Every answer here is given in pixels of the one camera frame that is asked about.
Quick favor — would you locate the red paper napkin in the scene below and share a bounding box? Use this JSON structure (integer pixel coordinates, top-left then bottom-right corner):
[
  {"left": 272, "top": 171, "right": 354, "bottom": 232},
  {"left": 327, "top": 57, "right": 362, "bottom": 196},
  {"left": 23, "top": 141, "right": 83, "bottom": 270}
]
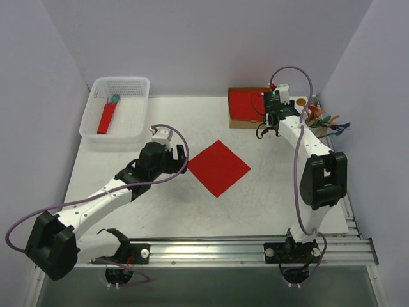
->
[{"left": 188, "top": 140, "right": 251, "bottom": 198}]

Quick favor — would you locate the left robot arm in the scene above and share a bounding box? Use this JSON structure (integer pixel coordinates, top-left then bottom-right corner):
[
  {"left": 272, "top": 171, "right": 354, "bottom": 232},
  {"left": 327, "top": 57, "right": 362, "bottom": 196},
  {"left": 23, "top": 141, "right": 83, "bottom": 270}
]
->
[{"left": 24, "top": 142, "right": 187, "bottom": 281}]

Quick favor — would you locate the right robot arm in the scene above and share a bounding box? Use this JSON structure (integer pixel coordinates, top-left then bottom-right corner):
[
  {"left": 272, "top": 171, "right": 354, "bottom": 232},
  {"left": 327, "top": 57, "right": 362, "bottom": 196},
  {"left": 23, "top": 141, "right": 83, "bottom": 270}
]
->
[{"left": 259, "top": 90, "right": 348, "bottom": 262}]

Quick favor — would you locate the rolled red napkin bundle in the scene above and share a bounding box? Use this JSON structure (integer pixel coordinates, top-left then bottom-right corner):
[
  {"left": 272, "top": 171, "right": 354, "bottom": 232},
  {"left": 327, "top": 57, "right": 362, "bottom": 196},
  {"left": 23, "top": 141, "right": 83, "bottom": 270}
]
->
[{"left": 97, "top": 102, "right": 117, "bottom": 134}]

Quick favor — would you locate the orange plastic spoon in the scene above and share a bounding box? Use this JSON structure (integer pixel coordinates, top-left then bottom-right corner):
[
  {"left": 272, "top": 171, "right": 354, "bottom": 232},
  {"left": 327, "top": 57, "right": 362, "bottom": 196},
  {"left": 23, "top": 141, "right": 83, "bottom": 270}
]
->
[{"left": 296, "top": 98, "right": 307, "bottom": 107}]

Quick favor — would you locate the cardboard box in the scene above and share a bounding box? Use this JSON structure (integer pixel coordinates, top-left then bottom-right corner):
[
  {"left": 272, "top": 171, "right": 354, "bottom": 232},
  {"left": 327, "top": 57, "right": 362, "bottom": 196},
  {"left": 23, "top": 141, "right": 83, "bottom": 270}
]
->
[{"left": 228, "top": 86, "right": 272, "bottom": 130}]

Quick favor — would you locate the stack of red napkins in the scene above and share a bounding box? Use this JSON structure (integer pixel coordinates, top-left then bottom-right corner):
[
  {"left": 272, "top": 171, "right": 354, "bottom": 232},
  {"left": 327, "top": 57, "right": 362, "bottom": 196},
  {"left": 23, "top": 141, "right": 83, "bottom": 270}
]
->
[{"left": 229, "top": 89, "right": 269, "bottom": 122}]

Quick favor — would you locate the orange plastic fork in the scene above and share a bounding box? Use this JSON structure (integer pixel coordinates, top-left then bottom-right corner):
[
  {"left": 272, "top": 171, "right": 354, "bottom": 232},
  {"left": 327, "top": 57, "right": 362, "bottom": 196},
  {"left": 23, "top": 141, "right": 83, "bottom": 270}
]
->
[{"left": 308, "top": 105, "right": 325, "bottom": 120}]

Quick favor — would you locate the white utensil cup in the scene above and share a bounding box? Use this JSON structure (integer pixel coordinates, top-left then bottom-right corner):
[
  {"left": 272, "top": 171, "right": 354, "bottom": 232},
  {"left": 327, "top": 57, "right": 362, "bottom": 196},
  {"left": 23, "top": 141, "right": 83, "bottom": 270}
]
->
[{"left": 307, "top": 123, "right": 328, "bottom": 138}]

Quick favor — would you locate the white plastic perforated basket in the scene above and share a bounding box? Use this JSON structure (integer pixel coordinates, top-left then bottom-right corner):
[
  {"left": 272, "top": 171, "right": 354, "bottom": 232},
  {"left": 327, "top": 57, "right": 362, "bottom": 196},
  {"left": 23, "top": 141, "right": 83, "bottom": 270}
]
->
[{"left": 79, "top": 77, "right": 150, "bottom": 143}]

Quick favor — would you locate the yellow plastic utensil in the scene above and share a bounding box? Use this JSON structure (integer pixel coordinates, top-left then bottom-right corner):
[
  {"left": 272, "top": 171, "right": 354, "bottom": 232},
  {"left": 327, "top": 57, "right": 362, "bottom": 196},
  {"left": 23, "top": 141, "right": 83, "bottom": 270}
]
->
[{"left": 325, "top": 115, "right": 340, "bottom": 123}]

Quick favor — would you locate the teal spoon in basket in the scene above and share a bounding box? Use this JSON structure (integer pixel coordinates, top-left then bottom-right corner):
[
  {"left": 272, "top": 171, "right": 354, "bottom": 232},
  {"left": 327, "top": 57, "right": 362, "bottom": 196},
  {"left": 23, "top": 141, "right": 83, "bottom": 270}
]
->
[{"left": 110, "top": 94, "right": 120, "bottom": 104}]

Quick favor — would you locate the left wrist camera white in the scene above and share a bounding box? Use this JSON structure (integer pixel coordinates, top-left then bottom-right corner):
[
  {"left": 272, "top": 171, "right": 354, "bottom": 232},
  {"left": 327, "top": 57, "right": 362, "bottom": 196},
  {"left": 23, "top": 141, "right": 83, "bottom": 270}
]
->
[{"left": 150, "top": 127, "right": 173, "bottom": 151}]

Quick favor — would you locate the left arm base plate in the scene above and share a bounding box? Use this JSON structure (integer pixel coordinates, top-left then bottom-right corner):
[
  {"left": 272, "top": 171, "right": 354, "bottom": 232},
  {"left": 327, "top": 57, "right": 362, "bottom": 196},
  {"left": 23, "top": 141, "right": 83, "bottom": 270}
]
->
[{"left": 93, "top": 243, "right": 151, "bottom": 265}]

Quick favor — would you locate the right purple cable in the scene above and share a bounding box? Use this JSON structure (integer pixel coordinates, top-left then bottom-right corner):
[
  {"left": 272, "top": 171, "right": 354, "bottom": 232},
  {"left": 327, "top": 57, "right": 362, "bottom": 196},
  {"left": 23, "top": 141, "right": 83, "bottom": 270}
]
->
[{"left": 270, "top": 66, "right": 327, "bottom": 282}]

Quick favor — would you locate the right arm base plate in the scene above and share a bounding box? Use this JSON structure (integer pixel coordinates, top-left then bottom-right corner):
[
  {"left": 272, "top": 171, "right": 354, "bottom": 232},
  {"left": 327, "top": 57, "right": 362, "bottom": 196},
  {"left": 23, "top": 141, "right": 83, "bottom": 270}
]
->
[{"left": 263, "top": 240, "right": 321, "bottom": 264}]

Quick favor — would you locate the aluminium mounting rail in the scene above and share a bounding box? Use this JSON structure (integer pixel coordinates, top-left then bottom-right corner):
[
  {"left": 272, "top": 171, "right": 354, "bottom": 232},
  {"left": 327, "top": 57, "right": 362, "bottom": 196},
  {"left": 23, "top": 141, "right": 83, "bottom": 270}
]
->
[{"left": 35, "top": 236, "right": 380, "bottom": 268}]

